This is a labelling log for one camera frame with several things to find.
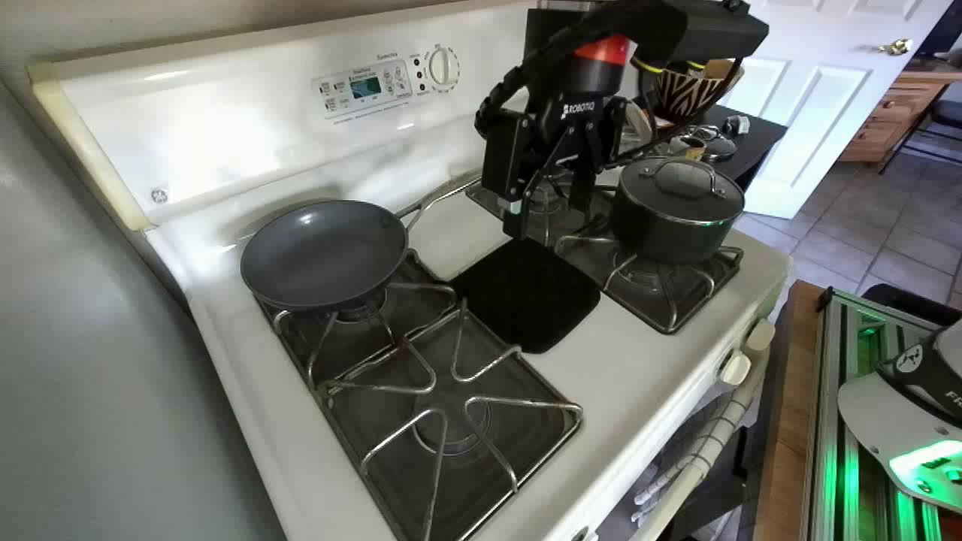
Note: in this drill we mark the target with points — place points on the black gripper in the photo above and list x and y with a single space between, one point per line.
581 116

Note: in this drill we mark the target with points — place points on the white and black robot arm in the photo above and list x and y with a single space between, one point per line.
701 24

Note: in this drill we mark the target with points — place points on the black cooking pot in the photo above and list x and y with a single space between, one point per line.
662 237

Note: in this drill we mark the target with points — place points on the white gas stove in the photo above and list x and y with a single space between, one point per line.
620 370

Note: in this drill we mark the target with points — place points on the white stove knob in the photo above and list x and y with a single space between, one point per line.
737 367
760 333

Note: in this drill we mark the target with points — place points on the white round timer dial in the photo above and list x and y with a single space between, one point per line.
443 63

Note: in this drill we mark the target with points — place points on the small grey round dish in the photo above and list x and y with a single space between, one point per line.
707 143

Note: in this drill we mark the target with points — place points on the zebra patterned wooden bowl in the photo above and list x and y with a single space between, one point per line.
693 92

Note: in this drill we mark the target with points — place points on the grey frying pan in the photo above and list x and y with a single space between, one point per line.
320 250

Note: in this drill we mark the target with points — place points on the white panelled door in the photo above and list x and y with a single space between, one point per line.
831 110

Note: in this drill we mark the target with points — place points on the wooden dresser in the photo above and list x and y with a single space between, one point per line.
898 116

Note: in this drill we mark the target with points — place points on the brown wooden board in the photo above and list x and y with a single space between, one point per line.
787 421

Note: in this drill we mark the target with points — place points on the brass door knob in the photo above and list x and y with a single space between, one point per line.
898 45

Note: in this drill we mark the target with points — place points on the white and black base cover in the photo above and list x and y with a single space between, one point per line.
904 410

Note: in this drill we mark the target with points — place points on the light grey appliance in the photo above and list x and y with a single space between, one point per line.
102 401

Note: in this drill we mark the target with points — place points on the aluminium frame with green light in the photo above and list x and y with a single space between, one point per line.
837 450

